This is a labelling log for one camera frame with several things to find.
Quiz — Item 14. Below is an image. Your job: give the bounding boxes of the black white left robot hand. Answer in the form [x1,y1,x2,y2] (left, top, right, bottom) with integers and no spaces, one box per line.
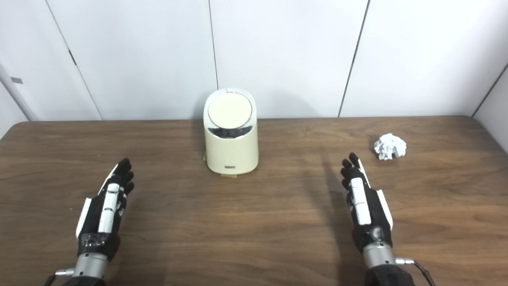
[75,158,135,263]

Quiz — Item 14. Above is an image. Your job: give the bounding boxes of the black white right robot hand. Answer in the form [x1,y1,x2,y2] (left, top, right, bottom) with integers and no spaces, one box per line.
[341,153,394,255]

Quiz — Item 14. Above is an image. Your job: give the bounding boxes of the white paper ball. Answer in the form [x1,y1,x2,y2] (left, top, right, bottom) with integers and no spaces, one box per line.
[373,133,407,160]

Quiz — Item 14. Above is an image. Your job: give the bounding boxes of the cream-colored desktop trash bin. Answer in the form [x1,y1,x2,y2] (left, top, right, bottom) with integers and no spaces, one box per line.
[203,88,259,175]

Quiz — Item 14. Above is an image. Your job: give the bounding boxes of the round cream bin lid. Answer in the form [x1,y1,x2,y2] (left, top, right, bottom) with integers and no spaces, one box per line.
[208,92,253,129]

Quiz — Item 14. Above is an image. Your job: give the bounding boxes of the yellow tape under bin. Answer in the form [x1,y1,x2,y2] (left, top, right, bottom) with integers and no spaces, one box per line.
[204,153,239,178]

